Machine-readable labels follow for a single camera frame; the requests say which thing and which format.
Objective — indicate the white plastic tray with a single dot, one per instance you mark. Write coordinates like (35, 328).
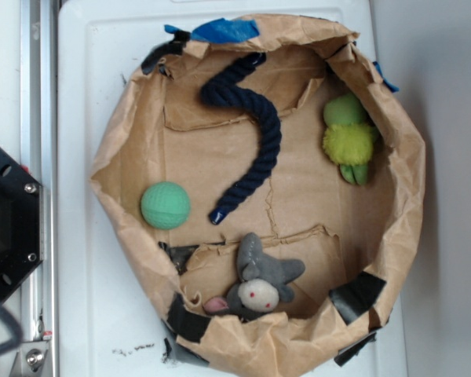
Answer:
(107, 326)

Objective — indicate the green yellow plush toy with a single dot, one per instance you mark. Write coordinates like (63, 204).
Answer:
(349, 138)

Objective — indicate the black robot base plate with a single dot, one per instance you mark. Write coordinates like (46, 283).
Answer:
(20, 232)

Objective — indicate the brown paper bag bin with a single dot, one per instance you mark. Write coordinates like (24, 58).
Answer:
(357, 242)

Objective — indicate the green rubber ball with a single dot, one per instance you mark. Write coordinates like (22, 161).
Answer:
(165, 205)

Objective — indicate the aluminium extrusion rail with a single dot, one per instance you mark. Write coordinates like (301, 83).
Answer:
(38, 151)

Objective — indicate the grey plush animal toy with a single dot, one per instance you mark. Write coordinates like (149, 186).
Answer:
(264, 282)

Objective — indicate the metal corner bracket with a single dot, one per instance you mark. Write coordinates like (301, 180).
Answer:
(33, 359)

